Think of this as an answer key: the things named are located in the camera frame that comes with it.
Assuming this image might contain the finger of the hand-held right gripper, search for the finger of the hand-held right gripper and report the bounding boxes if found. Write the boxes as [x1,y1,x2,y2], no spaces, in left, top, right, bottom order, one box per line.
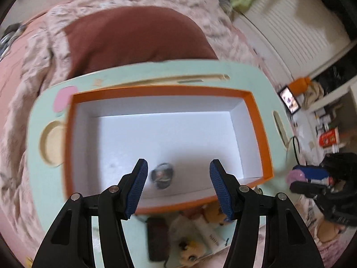
[289,181,331,200]
[292,165,331,180]

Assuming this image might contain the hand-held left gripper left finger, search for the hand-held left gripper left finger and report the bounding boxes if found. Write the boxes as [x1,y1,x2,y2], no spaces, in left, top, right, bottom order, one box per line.
[32,159,148,268]

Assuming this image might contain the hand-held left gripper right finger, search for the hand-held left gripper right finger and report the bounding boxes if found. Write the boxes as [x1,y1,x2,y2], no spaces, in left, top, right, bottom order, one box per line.
[209,159,325,268]

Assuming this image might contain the brown capybara plush keychain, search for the brown capybara plush keychain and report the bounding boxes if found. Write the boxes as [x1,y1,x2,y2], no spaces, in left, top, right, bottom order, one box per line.
[202,202,233,226]

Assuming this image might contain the black zip pouch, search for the black zip pouch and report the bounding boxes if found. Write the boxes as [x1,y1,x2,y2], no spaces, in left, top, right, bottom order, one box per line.
[147,217,171,262]

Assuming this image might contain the orange cardboard box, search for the orange cardboard box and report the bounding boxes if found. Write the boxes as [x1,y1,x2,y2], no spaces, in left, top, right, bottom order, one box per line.
[64,85,275,215]

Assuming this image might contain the red snack packet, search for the red snack packet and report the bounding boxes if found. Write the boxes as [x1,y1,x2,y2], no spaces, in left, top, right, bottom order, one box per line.
[318,128,339,147]

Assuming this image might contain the tablet with lit screen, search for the tablet with lit screen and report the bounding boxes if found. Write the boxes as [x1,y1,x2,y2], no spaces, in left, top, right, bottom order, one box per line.
[279,86,301,115]

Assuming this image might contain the beige crumpled cloth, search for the beige crumpled cloth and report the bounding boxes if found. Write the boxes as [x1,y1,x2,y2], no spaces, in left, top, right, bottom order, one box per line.
[303,81,325,109]

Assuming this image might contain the mint green lap table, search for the mint green lap table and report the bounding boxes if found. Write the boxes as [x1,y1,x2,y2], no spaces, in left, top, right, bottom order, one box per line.
[28,59,295,268]

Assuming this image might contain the white slatted cabinet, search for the white slatted cabinet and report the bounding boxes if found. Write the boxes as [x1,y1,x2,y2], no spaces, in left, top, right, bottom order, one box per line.
[231,0,352,81]

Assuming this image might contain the maroon ribbed pillow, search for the maroon ribbed pillow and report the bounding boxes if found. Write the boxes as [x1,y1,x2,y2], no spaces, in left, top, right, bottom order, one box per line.
[63,6,219,79]

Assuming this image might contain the pink floral quilt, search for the pink floral quilt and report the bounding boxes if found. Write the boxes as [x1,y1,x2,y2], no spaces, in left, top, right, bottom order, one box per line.
[0,0,265,246]

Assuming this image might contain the pink bed sheet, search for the pink bed sheet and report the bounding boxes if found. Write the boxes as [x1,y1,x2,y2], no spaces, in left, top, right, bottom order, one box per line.
[0,8,56,112]

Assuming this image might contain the patterned grey blue clothes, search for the patterned grey blue clothes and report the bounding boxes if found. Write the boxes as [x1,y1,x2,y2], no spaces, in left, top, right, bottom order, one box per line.
[0,22,25,59]

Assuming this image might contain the black cable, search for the black cable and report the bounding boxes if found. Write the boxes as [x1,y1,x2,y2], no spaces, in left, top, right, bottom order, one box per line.
[291,135,306,166]

